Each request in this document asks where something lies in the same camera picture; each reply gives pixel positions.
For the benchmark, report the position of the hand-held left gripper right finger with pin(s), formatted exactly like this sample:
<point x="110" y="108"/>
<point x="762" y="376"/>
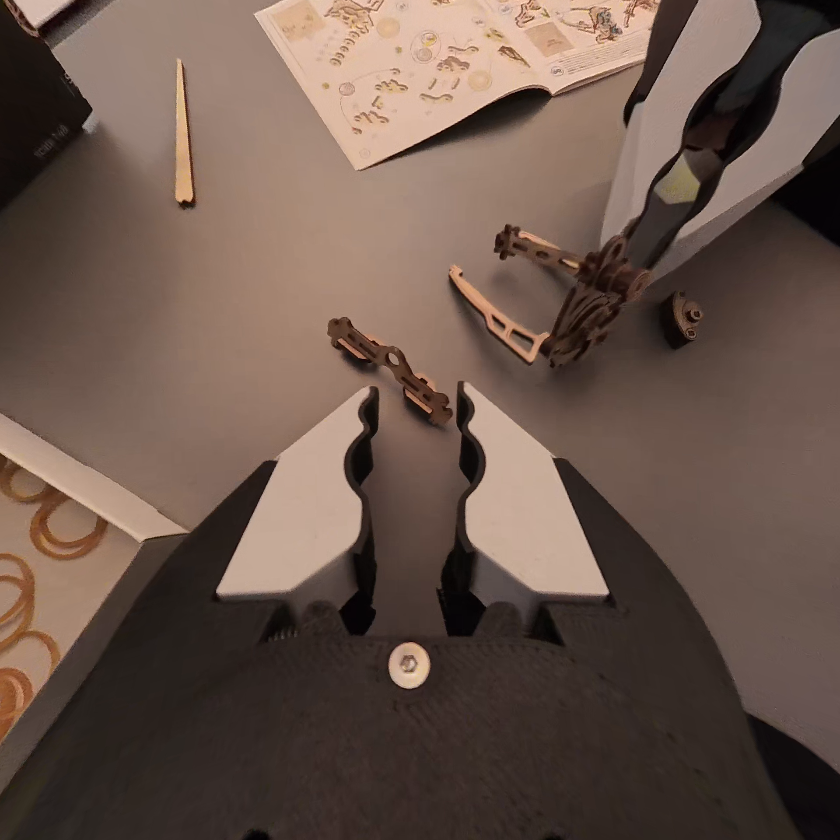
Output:
<point x="525" y="525"/>

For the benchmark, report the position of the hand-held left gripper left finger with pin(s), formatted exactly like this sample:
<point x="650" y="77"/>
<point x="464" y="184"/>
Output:
<point x="308" y="518"/>

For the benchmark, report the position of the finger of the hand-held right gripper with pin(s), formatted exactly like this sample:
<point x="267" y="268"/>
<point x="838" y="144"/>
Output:
<point x="695" y="52"/>
<point x="787" y="124"/>

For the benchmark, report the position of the dark wooden bar part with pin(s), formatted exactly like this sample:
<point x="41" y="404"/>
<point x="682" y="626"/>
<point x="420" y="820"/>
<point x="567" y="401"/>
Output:
<point x="420" y="387"/>

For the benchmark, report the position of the small round wooden part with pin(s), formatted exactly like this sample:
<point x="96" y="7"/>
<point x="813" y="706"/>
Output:
<point x="676" y="321"/>

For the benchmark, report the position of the wooden model assembly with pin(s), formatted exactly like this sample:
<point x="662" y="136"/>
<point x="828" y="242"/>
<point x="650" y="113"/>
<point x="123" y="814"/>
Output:
<point x="590" y="308"/>

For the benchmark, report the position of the curved wooden arm part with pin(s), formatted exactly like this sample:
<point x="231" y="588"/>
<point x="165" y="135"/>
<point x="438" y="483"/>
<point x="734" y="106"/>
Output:
<point x="472" y="293"/>

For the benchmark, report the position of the white cardboard box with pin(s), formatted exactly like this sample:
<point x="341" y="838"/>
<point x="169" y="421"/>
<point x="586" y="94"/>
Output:
<point x="92" y="485"/>

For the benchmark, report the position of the pile of rubber bands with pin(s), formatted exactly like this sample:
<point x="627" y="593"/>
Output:
<point x="72" y="550"/>

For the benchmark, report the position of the instruction booklet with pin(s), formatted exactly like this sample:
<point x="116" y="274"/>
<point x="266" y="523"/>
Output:
<point x="394" y="98"/>

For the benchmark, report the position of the thin wooden stick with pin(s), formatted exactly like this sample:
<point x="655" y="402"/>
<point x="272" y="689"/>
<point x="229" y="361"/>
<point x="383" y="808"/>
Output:
<point x="184" y="144"/>

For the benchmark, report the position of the black product box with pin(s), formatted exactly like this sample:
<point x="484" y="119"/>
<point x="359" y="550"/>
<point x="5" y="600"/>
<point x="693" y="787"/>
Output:
<point x="33" y="111"/>

